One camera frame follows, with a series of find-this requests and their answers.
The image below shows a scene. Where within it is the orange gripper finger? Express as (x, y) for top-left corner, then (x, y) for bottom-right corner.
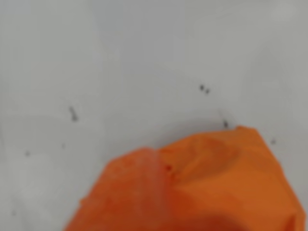
(64, 146), (174, 231)

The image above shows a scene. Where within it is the orange paper wad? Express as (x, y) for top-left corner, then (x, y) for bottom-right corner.
(158, 125), (308, 231)

